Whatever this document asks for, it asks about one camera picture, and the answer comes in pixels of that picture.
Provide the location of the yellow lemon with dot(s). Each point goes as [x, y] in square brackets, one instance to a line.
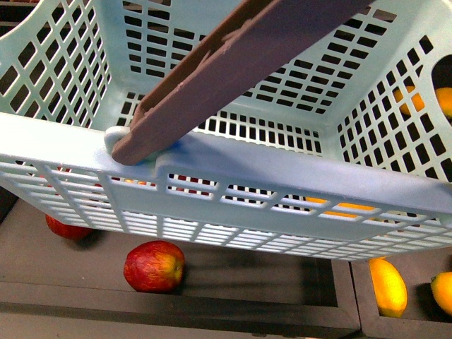
[442, 291]
[389, 288]

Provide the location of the red apple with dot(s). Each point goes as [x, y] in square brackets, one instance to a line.
[70, 232]
[155, 267]

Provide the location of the brown basket handle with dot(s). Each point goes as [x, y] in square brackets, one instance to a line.
[254, 40]

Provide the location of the light blue plastic basket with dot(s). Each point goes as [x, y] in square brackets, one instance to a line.
[342, 153]

